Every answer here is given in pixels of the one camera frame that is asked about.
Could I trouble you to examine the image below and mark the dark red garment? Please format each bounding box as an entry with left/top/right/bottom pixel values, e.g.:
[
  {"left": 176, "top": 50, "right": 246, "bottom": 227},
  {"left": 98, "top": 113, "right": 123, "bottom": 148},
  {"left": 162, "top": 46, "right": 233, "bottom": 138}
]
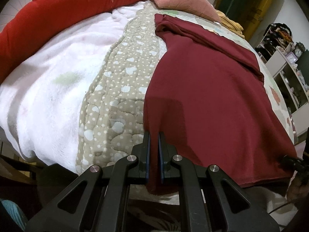
[{"left": 143, "top": 14, "right": 296, "bottom": 193}]

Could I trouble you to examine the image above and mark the beige heart-patterned quilt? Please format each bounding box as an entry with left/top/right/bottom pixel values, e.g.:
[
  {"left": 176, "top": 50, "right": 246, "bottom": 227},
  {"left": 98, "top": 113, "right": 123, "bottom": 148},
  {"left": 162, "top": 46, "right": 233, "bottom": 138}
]
[{"left": 76, "top": 2, "right": 291, "bottom": 174}]

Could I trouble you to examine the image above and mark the white fleece blanket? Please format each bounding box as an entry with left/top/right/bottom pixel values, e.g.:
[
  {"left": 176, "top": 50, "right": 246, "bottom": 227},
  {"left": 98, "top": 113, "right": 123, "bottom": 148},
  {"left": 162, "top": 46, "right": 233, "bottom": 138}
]
[{"left": 1, "top": 2, "right": 144, "bottom": 171}]

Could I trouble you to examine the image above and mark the white shelf unit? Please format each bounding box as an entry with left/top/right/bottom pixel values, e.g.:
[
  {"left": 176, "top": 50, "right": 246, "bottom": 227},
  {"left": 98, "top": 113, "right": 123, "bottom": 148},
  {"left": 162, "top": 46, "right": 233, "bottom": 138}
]
[{"left": 255, "top": 23, "right": 308, "bottom": 137}]

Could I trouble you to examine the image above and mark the yellow crumpled garment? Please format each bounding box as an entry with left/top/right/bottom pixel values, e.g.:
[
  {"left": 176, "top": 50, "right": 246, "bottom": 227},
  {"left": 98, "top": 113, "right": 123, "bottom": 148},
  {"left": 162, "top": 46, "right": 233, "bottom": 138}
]
[{"left": 216, "top": 10, "right": 244, "bottom": 39}]

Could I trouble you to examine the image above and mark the red patterned pillow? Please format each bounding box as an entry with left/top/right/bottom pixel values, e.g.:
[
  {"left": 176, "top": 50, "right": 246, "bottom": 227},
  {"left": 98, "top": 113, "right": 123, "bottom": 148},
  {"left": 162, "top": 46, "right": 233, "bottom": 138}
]
[{"left": 1, "top": 0, "right": 145, "bottom": 81}]

